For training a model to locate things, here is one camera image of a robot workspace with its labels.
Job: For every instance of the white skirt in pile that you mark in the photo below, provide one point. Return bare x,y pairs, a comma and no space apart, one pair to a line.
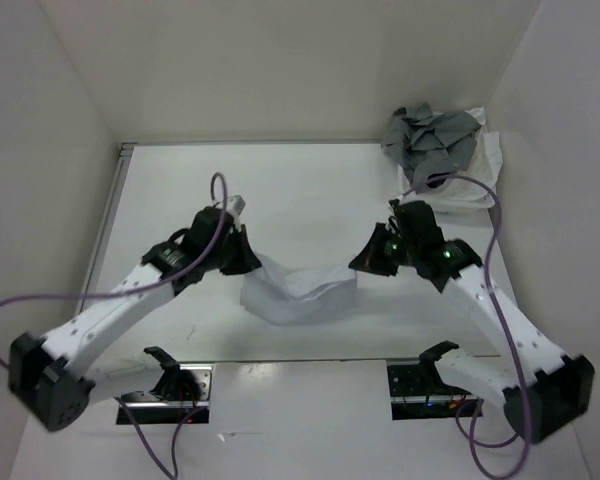
458,197

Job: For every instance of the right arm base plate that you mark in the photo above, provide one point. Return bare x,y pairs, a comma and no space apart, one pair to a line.
416,395

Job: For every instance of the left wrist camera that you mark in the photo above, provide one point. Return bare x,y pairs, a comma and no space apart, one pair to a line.
235,206

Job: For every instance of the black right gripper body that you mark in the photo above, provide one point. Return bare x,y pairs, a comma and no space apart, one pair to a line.
389,249

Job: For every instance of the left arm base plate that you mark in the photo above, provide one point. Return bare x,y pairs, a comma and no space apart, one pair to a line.
188,396

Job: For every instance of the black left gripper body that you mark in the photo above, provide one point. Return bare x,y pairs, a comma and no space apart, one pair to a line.
224,256

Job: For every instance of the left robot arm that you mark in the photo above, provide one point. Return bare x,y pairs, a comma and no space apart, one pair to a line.
54,376

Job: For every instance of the white skirt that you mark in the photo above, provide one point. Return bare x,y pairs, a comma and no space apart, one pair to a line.
458,197
287,297

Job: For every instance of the grey skirt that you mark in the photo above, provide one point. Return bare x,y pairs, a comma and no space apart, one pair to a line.
430,147

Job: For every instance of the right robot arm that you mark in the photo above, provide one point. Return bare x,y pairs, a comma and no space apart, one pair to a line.
546,390

